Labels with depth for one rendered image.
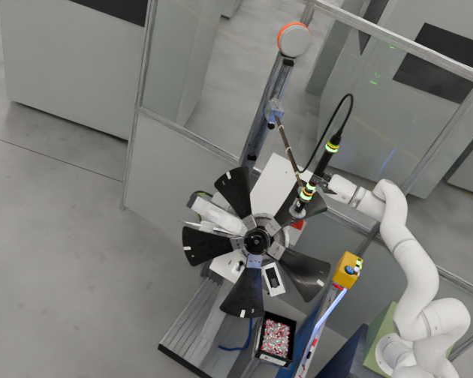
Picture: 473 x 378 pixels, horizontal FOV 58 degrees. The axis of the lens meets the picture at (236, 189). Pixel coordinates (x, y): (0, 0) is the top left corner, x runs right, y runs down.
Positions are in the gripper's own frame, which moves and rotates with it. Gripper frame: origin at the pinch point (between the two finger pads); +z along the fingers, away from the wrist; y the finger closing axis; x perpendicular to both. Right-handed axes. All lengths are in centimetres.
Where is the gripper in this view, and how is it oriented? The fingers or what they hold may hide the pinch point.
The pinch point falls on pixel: (317, 176)
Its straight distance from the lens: 169.0
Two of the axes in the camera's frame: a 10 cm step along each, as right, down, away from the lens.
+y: 4.3, -5.1, 7.5
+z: -8.6, -4.8, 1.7
